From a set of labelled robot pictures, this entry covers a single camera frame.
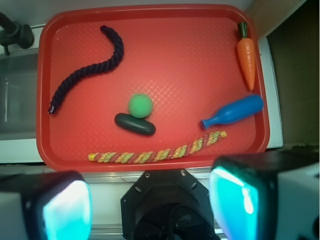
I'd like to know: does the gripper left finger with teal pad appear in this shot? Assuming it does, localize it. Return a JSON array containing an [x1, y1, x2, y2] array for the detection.
[[0, 171, 93, 240]]

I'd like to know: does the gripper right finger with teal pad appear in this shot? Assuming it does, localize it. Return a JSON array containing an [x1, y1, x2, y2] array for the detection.
[[208, 150, 320, 240]]

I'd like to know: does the blue toy bottle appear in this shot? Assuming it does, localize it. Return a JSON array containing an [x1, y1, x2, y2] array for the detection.
[[200, 94, 264, 130]]

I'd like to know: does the dark green toy cucumber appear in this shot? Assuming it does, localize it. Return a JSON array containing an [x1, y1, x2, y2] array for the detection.
[[114, 113, 156, 136]]

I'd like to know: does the green textured ball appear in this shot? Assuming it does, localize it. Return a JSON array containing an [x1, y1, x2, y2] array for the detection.
[[128, 93, 153, 119]]

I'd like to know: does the metal sink basin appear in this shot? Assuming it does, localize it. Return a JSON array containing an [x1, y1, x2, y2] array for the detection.
[[0, 49, 38, 141]]

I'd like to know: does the orange toy carrot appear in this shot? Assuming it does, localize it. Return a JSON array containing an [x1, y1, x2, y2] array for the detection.
[[236, 21, 256, 91]]

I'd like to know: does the red plastic tray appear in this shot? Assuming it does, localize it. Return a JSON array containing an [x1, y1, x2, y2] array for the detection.
[[36, 4, 270, 172]]

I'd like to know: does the yellow red twisted rope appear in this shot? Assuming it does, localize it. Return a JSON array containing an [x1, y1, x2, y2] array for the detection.
[[87, 130, 228, 165]]

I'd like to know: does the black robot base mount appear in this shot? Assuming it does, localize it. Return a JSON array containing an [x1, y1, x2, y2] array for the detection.
[[120, 169, 220, 240]]

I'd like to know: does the dark blue rope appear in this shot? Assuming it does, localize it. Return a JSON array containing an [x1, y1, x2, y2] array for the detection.
[[47, 25, 125, 116]]

